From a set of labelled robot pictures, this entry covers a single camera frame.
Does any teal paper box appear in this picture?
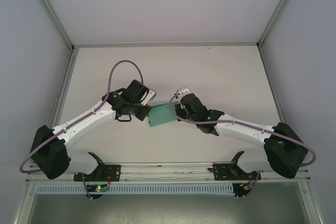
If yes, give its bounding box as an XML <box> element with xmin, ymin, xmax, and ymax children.
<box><xmin>146</xmin><ymin>102</ymin><xmax>180</xmax><ymax>128</ymax></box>

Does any circuit board with green light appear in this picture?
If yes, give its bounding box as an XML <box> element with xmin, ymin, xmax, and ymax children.
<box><xmin>87</xmin><ymin>185</ymin><xmax>110</xmax><ymax>193</ymax></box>

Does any aluminium mounting rail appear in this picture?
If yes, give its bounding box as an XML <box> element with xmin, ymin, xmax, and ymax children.
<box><xmin>26</xmin><ymin>160</ymin><xmax>313</xmax><ymax>183</ymax></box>

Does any aluminium frame crossbar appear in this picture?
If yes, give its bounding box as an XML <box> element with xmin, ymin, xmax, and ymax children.
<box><xmin>70</xmin><ymin>41</ymin><xmax>261</xmax><ymax>49</ymax></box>

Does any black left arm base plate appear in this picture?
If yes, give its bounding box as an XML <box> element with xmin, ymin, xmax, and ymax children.
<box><xmin>73</xmin><ymin>164</ymin><xmax>122</xmax><ymax>183</ymax></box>

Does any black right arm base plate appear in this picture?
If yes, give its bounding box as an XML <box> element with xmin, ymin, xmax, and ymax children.
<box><xmin>207</xmin><ymin>163</ymin><xmax>263</xmax><ymax>182</ymax></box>

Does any white slotted cable duct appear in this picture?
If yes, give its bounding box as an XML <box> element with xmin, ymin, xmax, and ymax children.
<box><xmin>35</xmin><ymin>183</ymin><xmax>235</xmax><ymax>196</ymax></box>

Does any aluminium frame post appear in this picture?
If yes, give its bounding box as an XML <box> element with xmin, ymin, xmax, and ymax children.
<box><xmin>26</xmin><ymin>0</ymin><xmax>76</xmax><ymax>51</ymax></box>
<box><xmin>257</xmin><ymin>0</ymin><xmax>304</xmax><ymax>50</ymax></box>

